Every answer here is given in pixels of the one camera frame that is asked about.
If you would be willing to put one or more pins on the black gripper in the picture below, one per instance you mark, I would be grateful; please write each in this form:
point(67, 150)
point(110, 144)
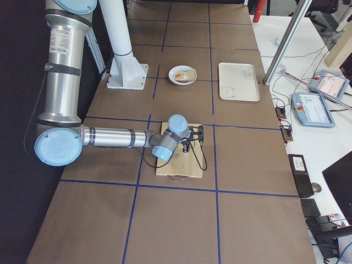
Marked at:
point(186, 148)

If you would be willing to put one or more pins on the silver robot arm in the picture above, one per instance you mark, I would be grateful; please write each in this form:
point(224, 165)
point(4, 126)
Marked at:
point(61, 135)

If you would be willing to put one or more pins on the white round plate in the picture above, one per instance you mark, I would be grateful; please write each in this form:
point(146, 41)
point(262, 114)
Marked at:
point(176, 70)

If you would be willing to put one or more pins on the bread slice on plate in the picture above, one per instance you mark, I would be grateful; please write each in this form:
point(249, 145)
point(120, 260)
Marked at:
point(188, 75)

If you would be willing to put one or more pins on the wooden cutting board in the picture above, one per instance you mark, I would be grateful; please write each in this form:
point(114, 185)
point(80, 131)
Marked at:
point(182, 164)

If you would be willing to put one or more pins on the fried egg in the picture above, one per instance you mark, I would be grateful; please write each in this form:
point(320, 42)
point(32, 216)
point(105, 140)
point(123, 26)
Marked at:
point(181, 76)

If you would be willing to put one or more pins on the cream bear tray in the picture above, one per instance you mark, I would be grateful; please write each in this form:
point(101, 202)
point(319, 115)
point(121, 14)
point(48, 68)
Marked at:
point(237, 82)

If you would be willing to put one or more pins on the orange black adapter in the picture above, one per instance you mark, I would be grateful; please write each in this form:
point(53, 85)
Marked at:
point(286, 131)
point(281, 113)

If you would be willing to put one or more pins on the black box with label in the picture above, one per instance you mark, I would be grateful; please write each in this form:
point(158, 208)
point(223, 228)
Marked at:
point(300, 175)

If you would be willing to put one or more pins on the near teach pendant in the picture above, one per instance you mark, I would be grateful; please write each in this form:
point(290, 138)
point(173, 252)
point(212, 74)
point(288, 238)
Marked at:
point(311, 110)

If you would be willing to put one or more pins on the teach pendant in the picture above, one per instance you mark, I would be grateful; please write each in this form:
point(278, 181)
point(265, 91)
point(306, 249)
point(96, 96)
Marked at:
point(311, 110)
point(332, 84)

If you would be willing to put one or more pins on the black monitor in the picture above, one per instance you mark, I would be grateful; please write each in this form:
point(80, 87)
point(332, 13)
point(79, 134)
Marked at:
point(338, 179)

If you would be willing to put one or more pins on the red cylinder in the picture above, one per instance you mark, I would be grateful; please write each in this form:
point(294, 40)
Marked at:
point(259, 9)

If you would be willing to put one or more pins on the far teach pendant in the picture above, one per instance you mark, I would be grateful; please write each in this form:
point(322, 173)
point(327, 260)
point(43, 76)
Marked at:
point(332, 84)

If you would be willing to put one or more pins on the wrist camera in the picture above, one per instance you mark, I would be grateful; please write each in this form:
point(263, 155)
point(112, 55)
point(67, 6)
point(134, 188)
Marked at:
point(196, 133)

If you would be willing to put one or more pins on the white pedestal column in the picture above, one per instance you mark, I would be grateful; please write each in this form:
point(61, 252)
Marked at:
point(125, 72)

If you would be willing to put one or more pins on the aluminium frame post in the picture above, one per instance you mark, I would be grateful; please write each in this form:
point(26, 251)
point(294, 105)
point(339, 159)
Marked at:
point(286, 39)

